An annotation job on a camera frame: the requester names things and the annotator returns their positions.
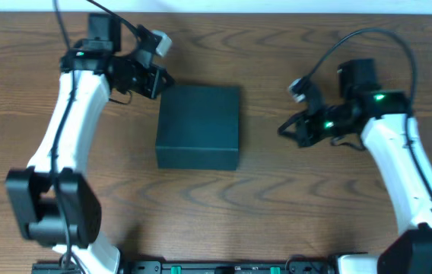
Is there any dark green gift box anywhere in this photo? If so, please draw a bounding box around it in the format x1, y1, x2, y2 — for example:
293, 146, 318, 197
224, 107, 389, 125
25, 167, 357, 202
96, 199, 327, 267
155, 85, 240, 170

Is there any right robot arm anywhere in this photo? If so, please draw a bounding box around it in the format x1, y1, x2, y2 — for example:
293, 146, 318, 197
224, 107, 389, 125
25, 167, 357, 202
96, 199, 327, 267
278, 59, 432, 273

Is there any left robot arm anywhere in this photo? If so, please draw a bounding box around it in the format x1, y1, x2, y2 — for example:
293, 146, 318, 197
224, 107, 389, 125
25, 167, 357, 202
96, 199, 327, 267
5, 13, 174, 273

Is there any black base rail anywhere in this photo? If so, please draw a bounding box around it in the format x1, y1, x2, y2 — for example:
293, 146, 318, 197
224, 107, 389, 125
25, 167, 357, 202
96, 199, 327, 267
31, 260, 338, 274

